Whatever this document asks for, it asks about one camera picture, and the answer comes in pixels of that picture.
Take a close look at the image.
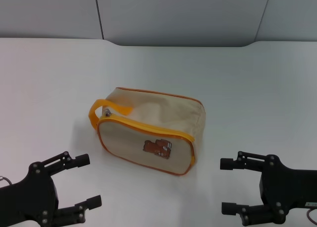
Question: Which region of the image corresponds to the right gripper connector cable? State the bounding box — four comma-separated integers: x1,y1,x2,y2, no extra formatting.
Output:
306,208,317,224

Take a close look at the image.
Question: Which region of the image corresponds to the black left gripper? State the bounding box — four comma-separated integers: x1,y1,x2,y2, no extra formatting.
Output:
0,151,103,227

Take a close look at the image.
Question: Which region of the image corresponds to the beige bag with orange trim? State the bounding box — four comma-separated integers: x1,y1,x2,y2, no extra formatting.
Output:
88,87,207,176

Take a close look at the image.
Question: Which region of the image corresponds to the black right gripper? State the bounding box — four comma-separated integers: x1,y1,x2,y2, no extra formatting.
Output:
219,151,317,227

